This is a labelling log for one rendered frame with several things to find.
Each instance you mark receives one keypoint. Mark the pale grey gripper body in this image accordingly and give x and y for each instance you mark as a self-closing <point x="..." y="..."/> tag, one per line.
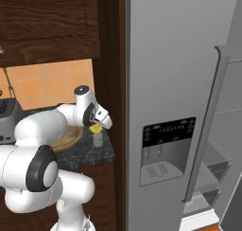
<point x="106" y="119"/>

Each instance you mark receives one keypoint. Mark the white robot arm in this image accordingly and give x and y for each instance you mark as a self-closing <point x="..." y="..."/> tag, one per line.
<point x="38" y="137"/>

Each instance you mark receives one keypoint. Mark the glass of lemonade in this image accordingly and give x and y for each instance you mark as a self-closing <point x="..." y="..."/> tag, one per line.
<point x="97" y="139"/>

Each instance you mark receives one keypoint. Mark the grey fridge door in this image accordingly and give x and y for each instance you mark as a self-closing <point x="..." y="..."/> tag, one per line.
<point x="164" y="67"/>

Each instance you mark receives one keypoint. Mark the clear fridge drawer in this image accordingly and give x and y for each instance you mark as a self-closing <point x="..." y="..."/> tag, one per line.
<point x="209" y="197"/>
<point x="220" y="170"/>

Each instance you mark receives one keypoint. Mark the grey fridge body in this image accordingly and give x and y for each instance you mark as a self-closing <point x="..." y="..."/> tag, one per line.
<point x="231" y="108"/>

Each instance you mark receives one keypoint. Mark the round wooden board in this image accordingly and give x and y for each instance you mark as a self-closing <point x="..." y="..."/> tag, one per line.
<point x="71" y="141"/>

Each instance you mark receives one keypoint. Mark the tall dark wooden panel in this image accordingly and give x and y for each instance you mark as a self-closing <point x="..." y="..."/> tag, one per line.
<point x="110" y="51"/>

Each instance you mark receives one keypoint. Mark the dark wooden base cupboard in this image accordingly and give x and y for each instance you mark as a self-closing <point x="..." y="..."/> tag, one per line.
<point x="102" y="193"/>

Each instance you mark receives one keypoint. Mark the hanging metal tool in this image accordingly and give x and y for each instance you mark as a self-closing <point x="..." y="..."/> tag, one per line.
<point x="9" y="83"/>

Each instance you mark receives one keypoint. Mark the dark wooden wall cupboard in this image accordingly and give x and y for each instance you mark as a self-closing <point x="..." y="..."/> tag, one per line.
<point x="47" y="17"/>

